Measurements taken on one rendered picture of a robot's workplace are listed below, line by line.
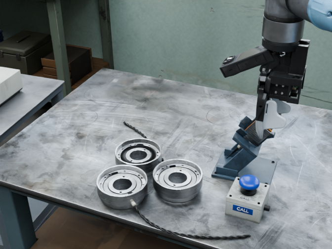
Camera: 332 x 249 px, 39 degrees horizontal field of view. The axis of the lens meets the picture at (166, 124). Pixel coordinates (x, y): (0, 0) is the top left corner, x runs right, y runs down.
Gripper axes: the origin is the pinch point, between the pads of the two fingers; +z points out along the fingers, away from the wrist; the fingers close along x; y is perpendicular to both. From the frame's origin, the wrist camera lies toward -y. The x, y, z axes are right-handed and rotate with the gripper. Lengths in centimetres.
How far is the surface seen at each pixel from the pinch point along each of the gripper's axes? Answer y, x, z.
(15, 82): -88, 31, 19
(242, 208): 0.5, -16.1, 9.0
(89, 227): -41, -6, 37
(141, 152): -25.7, -4.8, 9.6
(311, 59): 1, 149, 47
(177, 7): -73, 153, 29
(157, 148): -22.3, -3.1, 8.9
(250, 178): 0.9, -12.2, 4.4
